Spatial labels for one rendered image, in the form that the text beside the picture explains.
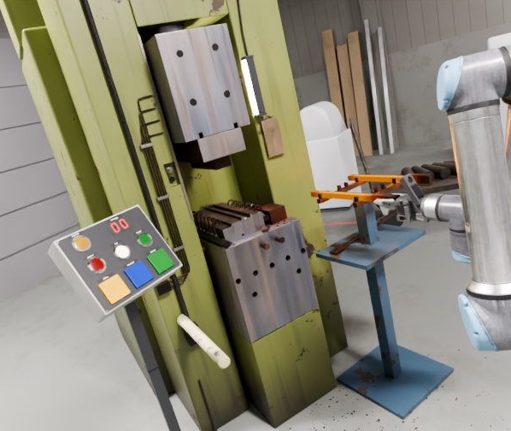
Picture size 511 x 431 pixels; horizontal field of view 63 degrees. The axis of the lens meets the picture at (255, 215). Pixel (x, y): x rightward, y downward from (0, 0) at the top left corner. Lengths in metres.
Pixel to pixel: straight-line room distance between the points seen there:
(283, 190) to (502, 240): 1.14
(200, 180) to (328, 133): 2.68
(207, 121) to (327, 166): 3.15
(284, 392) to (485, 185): 1.37
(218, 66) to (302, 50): 6.68
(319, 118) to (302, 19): 3.95
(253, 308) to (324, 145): 3.10
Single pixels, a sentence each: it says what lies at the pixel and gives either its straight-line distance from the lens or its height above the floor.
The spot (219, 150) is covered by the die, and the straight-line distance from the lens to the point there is 1.70.
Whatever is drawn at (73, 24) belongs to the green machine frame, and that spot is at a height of 1.87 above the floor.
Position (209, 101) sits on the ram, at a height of 1.49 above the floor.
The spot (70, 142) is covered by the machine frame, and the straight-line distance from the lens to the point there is 2.14.
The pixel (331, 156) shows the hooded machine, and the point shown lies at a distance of 4.68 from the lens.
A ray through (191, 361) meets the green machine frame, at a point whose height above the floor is 0.41.
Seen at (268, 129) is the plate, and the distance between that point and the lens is 1.96.
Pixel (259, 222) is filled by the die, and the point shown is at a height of 0.95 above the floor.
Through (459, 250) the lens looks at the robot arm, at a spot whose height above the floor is 0.85.
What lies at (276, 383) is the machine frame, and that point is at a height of 0.22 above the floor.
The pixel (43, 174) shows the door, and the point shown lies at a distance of 5.76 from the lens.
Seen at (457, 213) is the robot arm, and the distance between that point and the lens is 1.44.
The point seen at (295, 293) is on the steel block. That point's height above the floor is 0.59.
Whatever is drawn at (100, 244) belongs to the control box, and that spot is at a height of 1.14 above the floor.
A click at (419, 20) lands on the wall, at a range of 7.86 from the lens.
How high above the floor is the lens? 1.47
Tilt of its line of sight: 16 degrees down
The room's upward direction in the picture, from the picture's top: 14 degrees counter-clockwise
